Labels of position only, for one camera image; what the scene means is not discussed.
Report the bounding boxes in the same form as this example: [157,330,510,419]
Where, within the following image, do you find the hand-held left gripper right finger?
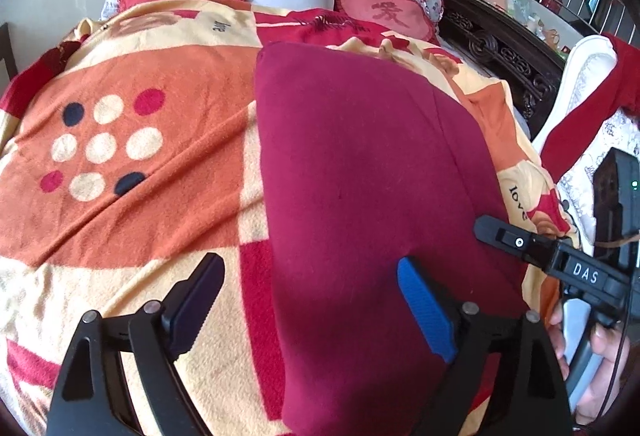
[397,256,573,436]

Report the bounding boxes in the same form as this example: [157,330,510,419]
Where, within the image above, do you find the dark carved wooden headboard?
[429,0,568,137]

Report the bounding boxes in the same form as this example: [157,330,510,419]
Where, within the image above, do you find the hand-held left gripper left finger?
[46,252,226,436]

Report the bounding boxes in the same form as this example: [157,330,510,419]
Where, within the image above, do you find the printed orange red blanket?
[0,0,581,436]

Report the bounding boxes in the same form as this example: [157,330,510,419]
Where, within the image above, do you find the person's right hand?
[550,301,633,422]

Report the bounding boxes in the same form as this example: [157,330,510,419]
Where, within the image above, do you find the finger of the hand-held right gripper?
[472,215,566,269]

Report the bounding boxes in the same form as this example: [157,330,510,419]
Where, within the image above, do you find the maroon sweater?
[254,41,531,436]

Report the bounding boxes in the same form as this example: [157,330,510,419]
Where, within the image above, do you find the white and red cloth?
[530,35,640,247]

